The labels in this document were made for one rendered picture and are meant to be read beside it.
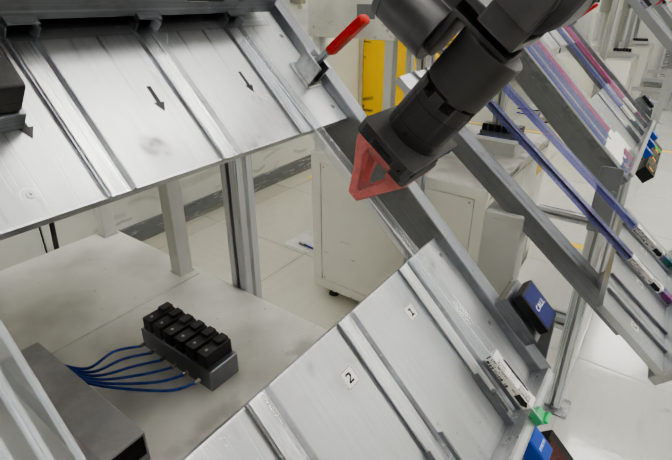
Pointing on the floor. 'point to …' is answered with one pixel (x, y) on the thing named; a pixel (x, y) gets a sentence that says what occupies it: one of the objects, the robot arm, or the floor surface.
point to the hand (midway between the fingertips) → (361, 189)
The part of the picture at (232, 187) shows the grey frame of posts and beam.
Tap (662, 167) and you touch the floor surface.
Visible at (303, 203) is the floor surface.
